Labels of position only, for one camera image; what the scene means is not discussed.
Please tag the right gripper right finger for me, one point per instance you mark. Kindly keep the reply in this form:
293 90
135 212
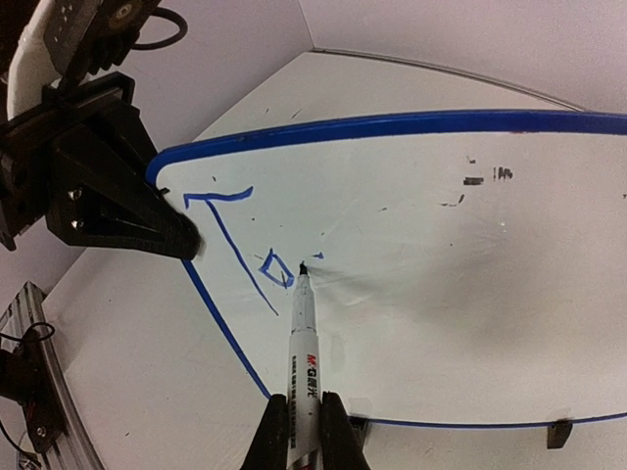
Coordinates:
339 448

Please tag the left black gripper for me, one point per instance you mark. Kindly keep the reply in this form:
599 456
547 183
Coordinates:
74 150

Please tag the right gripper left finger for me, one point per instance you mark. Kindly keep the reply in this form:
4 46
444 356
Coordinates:
269 447

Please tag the white whiteboard marker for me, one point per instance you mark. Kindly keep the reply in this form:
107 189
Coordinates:
303 399

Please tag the blue framed whiteboard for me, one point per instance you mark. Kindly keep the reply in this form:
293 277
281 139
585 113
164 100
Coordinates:
469 267

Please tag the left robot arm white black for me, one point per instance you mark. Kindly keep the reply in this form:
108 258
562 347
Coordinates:
74 150

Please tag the left black whiteboard foot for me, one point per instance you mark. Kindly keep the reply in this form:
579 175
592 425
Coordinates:
360 427

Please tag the black whiteboard foot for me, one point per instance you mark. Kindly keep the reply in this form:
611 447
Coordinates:
360 427
558 433

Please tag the right black whiteboard foot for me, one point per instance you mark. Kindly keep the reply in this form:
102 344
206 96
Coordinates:
558 433

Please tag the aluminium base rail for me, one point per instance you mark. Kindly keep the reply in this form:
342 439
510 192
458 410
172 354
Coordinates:
23 322

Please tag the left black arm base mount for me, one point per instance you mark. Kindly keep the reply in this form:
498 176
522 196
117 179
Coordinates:
25 379

